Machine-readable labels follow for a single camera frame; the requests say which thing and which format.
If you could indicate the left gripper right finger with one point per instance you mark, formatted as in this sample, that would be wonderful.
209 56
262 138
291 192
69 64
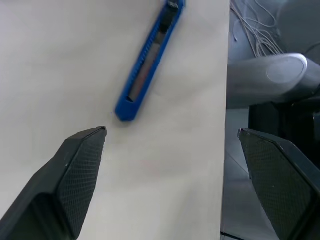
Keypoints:
285 185

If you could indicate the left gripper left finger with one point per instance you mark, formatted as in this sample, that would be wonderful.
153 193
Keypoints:
50 187

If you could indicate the blue utility knife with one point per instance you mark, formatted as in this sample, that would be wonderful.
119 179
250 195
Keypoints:
130 110

